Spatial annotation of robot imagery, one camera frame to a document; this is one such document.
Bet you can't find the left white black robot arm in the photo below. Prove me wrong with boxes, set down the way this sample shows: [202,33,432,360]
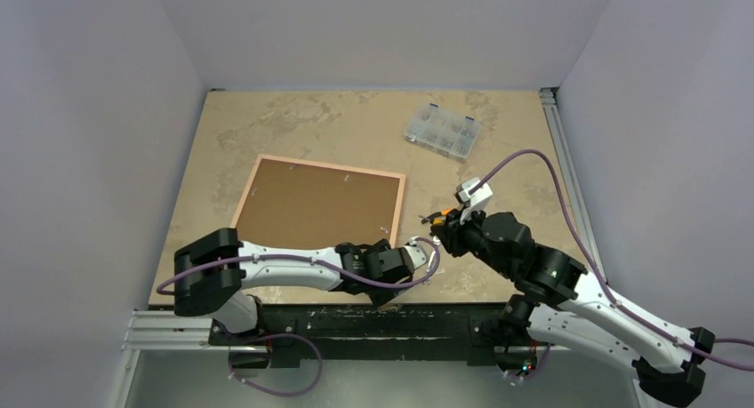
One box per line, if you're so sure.
[156,228,429,345]

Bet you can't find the aluminium extrusion frame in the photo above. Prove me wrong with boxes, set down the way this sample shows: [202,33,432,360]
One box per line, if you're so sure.
[539,87,658,408]

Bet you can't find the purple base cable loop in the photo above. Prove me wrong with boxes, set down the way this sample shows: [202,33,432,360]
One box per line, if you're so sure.
[228,332,325,397]

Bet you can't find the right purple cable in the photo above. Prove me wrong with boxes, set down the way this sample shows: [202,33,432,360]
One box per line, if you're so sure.
[468,148,754,373]

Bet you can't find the clear plastic screw organizer box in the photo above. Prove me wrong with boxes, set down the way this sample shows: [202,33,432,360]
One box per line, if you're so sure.
[404,103,482,162]

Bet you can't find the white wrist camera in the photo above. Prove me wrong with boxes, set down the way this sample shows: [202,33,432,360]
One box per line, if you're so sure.
[455,177,493,224]
[404,236,442,285]

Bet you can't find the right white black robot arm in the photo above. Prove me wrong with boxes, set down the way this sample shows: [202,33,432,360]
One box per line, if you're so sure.
[430,210,715,407]

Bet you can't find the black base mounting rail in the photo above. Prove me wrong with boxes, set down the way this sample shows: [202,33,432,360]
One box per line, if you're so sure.
[208,300,549,377]

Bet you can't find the pink picture frame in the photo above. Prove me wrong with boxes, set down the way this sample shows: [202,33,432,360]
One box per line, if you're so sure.
[231,154,406,250]

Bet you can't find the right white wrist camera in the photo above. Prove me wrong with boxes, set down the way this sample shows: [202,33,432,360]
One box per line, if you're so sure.
[455,177,493,224]

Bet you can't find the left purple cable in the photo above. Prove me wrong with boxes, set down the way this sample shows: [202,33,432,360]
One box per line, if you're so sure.
[156,237,442,296]

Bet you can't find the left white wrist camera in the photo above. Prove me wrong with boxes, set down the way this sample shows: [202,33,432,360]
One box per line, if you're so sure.
[404,236,442,285]

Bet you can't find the orange black pliers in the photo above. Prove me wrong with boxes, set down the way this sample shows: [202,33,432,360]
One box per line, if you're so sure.
[419,208,455,225]

